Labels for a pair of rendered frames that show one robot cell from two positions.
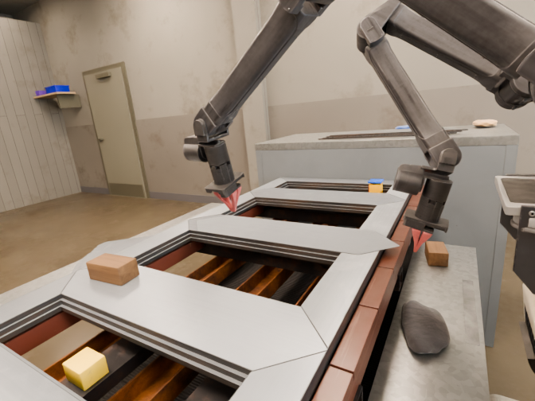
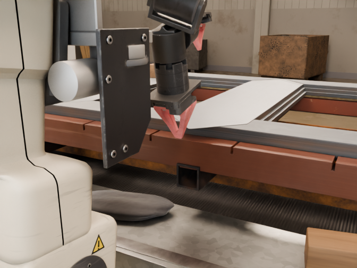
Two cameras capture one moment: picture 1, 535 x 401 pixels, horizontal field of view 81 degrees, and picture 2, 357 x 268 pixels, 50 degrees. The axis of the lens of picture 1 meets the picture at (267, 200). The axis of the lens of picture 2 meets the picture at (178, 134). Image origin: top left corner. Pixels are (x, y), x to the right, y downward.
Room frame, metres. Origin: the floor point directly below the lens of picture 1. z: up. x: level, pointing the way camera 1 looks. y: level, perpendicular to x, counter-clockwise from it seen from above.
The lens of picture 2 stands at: (0.71, -1.08, 1.05)
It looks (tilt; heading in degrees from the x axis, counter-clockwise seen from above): 16 degrees down; 86
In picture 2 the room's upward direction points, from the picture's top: straight up
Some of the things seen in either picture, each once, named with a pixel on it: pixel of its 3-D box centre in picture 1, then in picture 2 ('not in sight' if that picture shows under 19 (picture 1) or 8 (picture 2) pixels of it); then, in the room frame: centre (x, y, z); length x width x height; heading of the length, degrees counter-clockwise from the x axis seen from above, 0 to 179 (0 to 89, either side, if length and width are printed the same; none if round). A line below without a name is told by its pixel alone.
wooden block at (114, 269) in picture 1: (112, 268); (162, 69); (0.76, 0.42, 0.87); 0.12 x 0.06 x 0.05; 63
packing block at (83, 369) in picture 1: (85, 367); not in sight; (0.50, 0.37, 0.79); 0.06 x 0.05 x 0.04; 58
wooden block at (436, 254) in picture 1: (435, 253); (339, 254); (1.00, -0.57, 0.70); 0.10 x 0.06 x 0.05; 160
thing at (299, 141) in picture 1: (373, 138); not in sight; (1.89, -0.66, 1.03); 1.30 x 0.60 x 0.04; 58
